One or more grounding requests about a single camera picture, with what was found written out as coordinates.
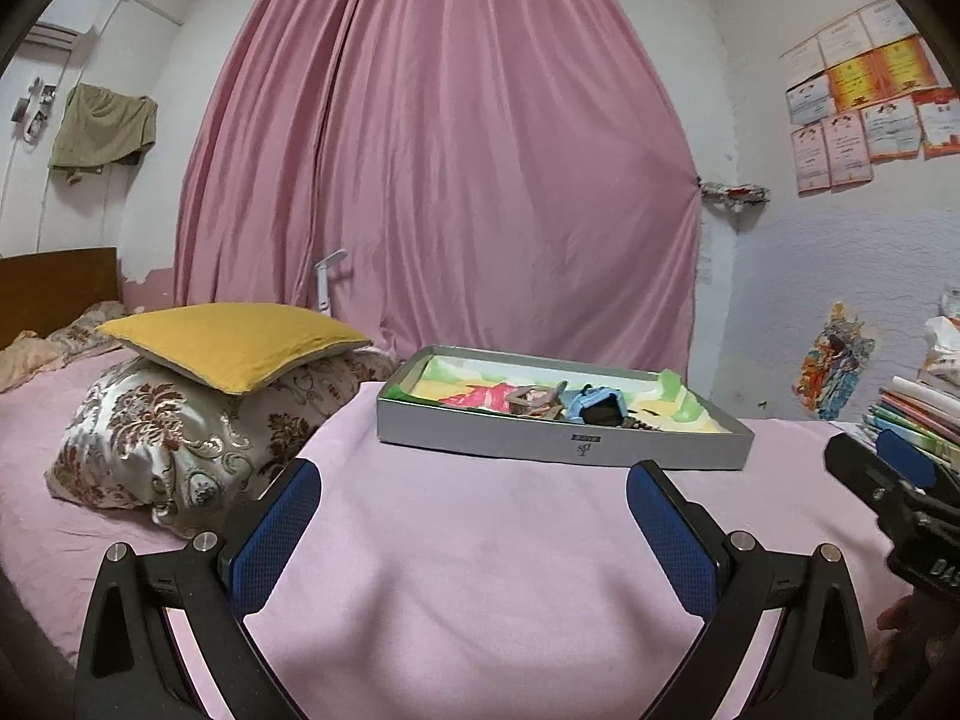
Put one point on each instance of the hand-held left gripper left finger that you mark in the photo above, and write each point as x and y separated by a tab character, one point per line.
274	532

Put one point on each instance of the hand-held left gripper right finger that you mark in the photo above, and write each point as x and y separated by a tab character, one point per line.
675	540

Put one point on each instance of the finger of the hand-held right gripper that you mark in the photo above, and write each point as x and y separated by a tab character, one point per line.
862	472
907	457

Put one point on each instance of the blue watch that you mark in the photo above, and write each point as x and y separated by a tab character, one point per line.
581	405

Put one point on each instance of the grey box with colourful lining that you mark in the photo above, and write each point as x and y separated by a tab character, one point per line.
487	442

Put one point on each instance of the person's right hand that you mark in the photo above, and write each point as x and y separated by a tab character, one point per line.
907	622

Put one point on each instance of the stack of books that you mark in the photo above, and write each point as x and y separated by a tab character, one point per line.
922	412

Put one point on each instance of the white plastic bag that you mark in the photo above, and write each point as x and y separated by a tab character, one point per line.
945	337

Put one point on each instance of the floral patterned pillow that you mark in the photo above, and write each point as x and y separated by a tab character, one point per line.
165	435

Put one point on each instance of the pink bedsheet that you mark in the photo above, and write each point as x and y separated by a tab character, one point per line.
487	540

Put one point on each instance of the yellow pillow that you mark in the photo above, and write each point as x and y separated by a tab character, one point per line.
225	345

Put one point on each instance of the white folding lamp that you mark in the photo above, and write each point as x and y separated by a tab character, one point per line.
322	285

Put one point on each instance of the peach quilt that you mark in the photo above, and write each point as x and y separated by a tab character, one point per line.
30	360

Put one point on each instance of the wooden headboard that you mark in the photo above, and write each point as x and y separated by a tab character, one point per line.
52	289

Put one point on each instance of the pink curtain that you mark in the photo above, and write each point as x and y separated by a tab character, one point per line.
450	165

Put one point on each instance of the olive hanging towel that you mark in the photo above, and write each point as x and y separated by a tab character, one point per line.
97	127

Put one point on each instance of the white air conditioner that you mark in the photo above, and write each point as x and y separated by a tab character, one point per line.
52	35

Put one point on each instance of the colourful wall hanging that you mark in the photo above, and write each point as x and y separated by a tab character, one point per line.
832	367

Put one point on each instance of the group of wall certificates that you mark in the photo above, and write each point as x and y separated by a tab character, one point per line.
855	82

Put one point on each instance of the small wall photos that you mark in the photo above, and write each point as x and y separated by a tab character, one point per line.
34	109

